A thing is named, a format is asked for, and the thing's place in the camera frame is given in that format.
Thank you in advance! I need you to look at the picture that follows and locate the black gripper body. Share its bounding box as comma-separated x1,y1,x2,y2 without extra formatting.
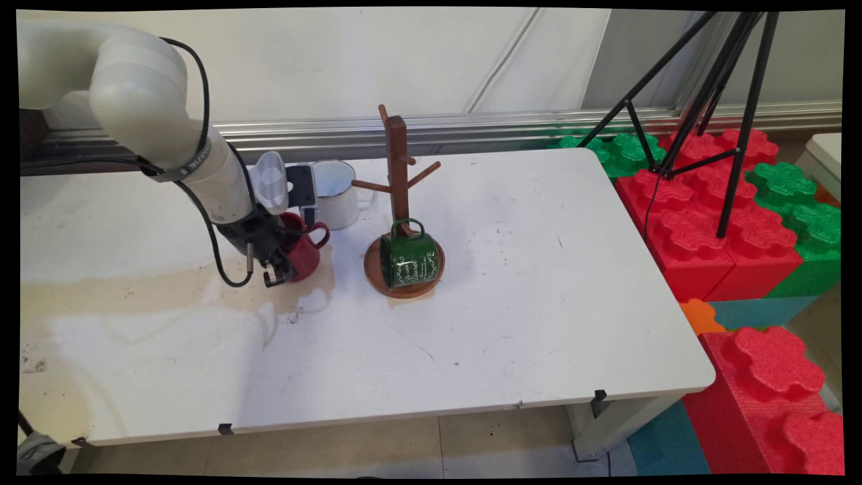
216,209,298,261

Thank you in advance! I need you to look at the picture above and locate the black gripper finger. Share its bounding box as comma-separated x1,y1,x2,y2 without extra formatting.
262,252,292,288

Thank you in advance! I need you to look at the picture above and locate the red enamel mug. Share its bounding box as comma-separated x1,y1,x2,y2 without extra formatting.
279,211,332,283

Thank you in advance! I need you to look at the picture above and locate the white enamel mug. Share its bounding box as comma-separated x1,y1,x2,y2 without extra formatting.
311,160,373,231

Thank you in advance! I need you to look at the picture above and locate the green printed enamel mug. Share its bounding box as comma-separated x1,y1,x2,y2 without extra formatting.
379,218,440,290

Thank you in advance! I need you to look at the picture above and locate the brown wooden mug tree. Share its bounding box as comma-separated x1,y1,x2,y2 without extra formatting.
352,104,446,299

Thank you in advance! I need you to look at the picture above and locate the grey fabric bag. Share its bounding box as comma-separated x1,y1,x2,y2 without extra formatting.
17,411,67,476

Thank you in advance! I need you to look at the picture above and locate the green foam building block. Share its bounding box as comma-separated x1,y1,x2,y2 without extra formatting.
744,162,842,300
547,132,669,180

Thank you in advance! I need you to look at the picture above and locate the white table leg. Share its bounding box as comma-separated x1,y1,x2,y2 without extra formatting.
567,396,677,463

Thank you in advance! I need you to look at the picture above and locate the teal foam building block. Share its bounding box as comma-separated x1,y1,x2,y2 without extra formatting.
626,400,712,476
707,295,820,332

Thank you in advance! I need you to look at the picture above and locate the orange foam building block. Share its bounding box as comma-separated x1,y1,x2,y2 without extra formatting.
679,298,728,336

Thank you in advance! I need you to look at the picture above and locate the black tripod stand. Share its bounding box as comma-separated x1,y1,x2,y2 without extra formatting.
578,10,781,240

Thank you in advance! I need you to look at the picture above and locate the white side table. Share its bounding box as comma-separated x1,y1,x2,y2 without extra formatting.
795,133,843,203

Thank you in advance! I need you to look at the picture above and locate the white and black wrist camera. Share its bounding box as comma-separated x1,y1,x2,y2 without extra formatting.
248,151,317,217

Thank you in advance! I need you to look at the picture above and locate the aluminium wall rail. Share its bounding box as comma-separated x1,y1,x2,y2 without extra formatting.
209,101,842,166

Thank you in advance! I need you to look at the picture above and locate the white wall cable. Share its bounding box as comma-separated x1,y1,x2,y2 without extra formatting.
465,9,543,114

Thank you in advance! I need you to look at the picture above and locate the thin black hanging cable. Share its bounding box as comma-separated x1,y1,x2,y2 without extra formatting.
642,174,662,242

